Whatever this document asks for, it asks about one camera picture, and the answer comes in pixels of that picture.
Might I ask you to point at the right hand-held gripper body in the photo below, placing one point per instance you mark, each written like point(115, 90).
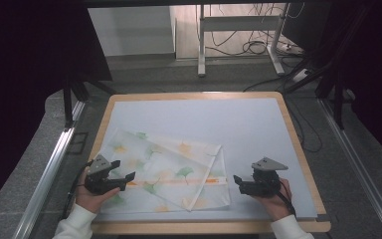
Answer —
point(265, 181)

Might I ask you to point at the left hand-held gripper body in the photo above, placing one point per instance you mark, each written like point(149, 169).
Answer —
point(99, 179)

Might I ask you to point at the white leaf-print zipper bag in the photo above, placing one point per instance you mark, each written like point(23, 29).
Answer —
point(165, 166)

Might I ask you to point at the person's left hand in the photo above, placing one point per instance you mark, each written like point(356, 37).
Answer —
point(91, 200)

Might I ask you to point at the person's right hand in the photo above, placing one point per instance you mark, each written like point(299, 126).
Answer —
point(275, 205)

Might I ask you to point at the pale blue table mat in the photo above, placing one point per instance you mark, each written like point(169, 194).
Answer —
point(229, 126)

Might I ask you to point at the light wooden table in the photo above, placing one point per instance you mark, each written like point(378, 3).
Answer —
point(195, 228)

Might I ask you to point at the black metal stand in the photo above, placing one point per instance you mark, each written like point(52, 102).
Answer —
point(68, 103)
point(338, 99)

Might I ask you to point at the white power strip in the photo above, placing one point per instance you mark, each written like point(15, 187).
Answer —
point(301, 75)

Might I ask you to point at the black curtain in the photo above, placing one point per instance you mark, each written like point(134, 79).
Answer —
point(381, 76)
point(26, 83)

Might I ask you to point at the white cabinet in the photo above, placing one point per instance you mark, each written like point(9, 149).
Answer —
point(132, 30)

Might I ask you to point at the aluminium rail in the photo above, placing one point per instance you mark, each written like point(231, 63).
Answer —
point(46, 179)
point(358, 159)

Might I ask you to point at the white metal desk frame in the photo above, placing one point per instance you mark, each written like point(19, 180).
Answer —
point(238, 23)

